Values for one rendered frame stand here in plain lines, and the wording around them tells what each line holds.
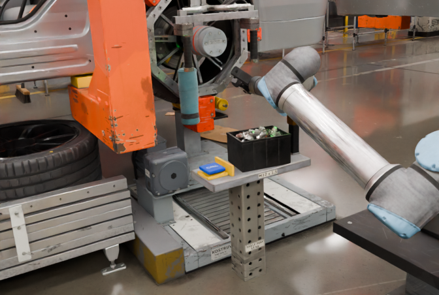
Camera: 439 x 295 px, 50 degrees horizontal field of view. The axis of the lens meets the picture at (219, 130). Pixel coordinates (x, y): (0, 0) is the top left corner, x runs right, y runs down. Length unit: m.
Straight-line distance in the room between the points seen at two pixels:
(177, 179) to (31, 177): 0.59
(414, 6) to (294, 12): 1.81
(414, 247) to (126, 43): 1.15
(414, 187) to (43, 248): 1.30
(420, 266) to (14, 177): 1.41
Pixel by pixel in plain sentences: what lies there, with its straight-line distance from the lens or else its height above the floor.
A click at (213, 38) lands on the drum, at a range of 2.18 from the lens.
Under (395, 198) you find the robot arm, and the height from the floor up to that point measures 0.49.
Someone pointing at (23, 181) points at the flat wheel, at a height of 0.43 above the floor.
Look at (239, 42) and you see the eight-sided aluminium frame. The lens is 2.44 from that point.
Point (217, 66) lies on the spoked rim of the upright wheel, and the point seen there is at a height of 0.70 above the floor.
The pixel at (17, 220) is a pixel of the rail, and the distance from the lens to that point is 1.85.
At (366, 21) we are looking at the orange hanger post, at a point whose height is 0.59.
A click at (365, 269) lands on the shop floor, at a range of 2.03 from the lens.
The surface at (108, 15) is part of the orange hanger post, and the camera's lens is 1.69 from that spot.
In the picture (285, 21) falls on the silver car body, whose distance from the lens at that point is 2.71.
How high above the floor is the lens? 1.09
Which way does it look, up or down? 17 degrees down
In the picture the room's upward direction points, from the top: 3 degrees counter-clockwise
